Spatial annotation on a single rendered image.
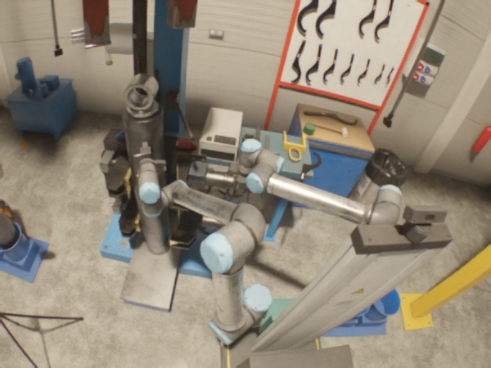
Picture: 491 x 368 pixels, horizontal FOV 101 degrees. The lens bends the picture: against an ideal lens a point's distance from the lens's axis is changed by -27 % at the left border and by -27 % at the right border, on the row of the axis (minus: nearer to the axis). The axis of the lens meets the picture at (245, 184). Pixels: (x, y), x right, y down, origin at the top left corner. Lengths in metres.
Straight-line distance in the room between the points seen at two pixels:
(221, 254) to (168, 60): 1.24
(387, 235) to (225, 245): 0.44
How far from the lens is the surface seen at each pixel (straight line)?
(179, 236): 2.03
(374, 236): 0.69
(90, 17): 1.20
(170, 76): 1.77
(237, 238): 0.83
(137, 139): 1.46
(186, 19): 1.29
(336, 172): 2.77
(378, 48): 3.49
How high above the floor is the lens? 2.25
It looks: 46 degrees down
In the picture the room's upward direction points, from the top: 14 degrees clockwise
